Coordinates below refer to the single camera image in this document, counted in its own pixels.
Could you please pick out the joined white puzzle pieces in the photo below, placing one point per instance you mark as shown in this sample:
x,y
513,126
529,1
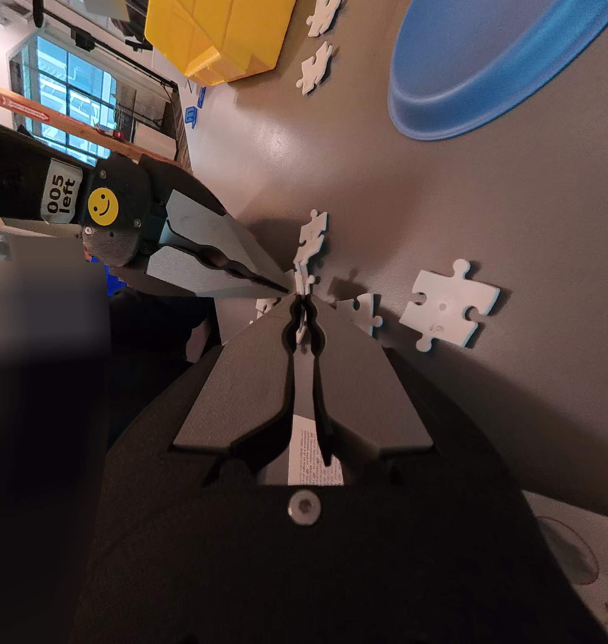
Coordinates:
x,y
312,234

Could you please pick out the black metal stand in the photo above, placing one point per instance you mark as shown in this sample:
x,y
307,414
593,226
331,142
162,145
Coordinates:
x,y
107,38

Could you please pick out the wooden beam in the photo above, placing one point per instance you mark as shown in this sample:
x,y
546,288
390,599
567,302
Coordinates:
x,y
67,120

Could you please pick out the paper instruction leaflet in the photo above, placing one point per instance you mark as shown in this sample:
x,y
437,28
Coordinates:
x,y
309,453

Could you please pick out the yellow plastic bin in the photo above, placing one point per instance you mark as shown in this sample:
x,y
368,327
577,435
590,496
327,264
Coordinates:
x,y
223,35

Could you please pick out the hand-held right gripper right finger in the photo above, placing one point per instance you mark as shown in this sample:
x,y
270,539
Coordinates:
x,y
364,382

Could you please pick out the blue plastic bowl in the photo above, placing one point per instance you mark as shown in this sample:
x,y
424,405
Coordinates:
x,y
485,50

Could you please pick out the small blue sticker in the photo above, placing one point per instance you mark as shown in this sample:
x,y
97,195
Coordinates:
x,y
202,97

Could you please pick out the white puzzle piece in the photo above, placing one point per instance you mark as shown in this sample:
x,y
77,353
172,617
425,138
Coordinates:
x,y
362,312
315,68
324,17
445,307
266,304

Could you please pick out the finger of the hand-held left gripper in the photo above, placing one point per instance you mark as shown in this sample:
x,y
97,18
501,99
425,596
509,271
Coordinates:
x,y
203,221
193,279

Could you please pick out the glass window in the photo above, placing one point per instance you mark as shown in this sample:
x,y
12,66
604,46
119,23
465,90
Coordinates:
x,y
67,95

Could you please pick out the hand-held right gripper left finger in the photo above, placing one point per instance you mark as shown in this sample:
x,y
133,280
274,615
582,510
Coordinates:
x,y
243,382

